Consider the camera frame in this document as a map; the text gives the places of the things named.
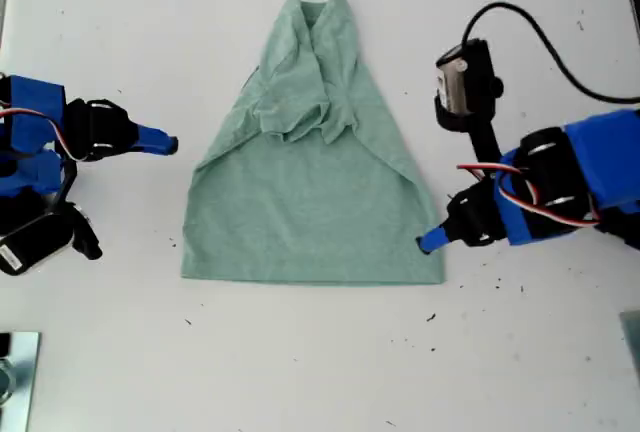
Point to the green t-shirt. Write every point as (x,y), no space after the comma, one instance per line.
(310,222)

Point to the shiny steel plate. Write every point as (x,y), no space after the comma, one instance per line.
(22,382)

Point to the black camera stalk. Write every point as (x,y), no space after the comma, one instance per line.
(485,144)
(70,177)

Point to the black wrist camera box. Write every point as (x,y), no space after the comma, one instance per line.
(465,82)
(30,247)

